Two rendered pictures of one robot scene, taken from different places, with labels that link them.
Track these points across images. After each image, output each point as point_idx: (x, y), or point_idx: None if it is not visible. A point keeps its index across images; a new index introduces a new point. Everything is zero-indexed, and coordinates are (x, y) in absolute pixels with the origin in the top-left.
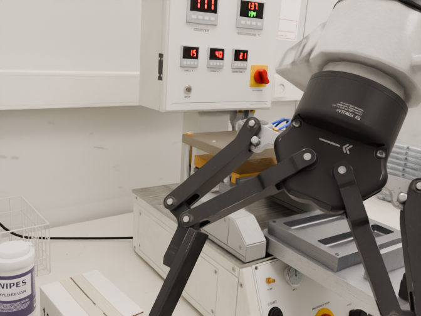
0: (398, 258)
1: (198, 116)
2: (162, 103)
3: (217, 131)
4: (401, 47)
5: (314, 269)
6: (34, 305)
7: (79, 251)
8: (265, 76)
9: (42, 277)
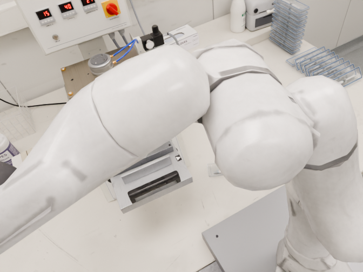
0: (147, 170)
1: (78, 45)
2: (42, 50)
3: (85, 60)
4: None
5: None
6: None
7: (54, 114)
8: (112, 11)
9: (31, 135)
